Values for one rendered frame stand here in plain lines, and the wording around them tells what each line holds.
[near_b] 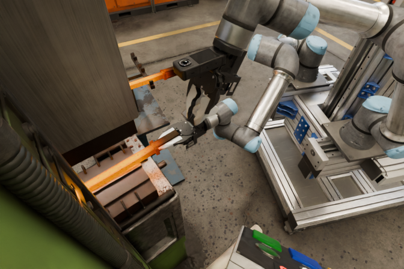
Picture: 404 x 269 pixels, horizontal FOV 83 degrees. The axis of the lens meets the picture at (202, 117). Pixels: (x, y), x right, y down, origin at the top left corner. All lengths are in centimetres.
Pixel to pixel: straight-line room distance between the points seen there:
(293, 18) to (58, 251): 51
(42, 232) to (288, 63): 95
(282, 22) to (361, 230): 174
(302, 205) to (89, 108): 149
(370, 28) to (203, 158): 153
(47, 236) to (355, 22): 76
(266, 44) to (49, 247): 99
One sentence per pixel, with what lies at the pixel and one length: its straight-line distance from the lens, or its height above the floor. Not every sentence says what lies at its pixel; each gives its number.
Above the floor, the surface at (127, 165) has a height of 102.
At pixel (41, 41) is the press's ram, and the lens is 33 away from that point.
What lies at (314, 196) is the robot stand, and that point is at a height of 21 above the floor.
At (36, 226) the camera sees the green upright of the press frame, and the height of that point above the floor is 151.
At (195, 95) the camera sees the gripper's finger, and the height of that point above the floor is 130.
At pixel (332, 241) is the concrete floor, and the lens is 193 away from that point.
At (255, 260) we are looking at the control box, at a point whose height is 119.
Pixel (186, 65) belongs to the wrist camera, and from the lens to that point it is 47.
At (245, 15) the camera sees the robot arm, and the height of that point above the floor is 149.
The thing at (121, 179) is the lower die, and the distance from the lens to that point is 82.
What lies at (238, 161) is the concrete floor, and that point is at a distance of 200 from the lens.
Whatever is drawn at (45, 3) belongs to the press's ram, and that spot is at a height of 158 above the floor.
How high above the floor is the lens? 168
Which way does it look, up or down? 47 degrees down
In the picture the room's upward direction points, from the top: straight up
